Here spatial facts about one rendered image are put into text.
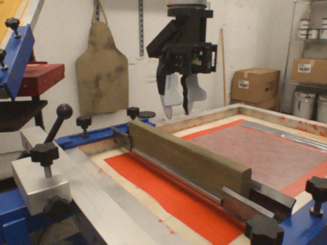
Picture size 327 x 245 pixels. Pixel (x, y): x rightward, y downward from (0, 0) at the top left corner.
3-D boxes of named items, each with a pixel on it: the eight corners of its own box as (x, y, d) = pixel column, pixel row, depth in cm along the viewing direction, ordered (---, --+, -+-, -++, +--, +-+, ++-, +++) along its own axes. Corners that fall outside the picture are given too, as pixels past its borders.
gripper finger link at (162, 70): (157, 95, 52) (164, 48, 50) (153, 93, 53) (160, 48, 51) (176, 96, 55) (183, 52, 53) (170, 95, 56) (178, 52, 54)
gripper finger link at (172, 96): (173, 125, 50) (182, 75, 48) (154, 117, 55) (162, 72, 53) (185, 124, 52) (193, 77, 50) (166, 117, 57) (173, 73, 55)
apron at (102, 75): (127, 107, 285) (123, 1, 253) (131, 108, 279) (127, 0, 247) (79, 116, 254) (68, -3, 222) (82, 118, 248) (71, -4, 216)
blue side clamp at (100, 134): (147, 137, 93) (147, 117, 91) (156, 141, 89) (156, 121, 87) (60, 160, 75) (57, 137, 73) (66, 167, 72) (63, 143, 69)
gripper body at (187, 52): (187, 79, 47) (190, 5, 43) (158, 73, 53) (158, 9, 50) (216, 75, 51) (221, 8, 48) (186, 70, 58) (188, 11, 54)
